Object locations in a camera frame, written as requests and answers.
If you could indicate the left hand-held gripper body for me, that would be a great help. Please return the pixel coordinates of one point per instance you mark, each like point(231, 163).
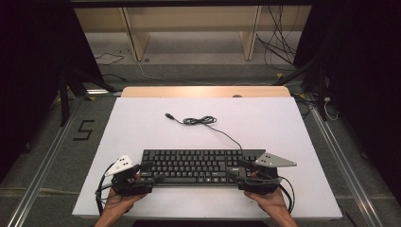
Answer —
point(126, 186)

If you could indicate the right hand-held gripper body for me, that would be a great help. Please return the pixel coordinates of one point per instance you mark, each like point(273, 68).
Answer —
point(260, 186)

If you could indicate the black computer keyboard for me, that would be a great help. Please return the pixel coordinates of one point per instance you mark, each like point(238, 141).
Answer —
point(189, 164)

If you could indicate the person's left hand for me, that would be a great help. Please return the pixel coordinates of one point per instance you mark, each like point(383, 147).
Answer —
point(119, 204)

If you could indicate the person's right hand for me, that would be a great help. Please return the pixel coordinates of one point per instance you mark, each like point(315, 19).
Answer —
point(271, 203)

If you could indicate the wooden table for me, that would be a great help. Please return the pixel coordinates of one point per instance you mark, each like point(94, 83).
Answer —
point(189, 91)

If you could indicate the yellow tape piece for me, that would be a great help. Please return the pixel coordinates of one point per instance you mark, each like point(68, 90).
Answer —
point(90, 98)
point(279, 75)

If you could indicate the black metal stand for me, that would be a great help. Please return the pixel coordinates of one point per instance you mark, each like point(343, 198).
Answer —
point(321, 94)
point(64, 101)

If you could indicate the light wooden shelf unit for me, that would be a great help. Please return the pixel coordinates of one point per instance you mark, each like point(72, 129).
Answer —
point(138, 41)

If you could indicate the dark curtain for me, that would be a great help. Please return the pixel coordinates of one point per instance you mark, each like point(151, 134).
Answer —
point(362, 63)
point(31, 63)

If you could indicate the metal floor rail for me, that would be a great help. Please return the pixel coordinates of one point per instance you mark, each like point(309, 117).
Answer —
point(346, 173)
point(38, 176)

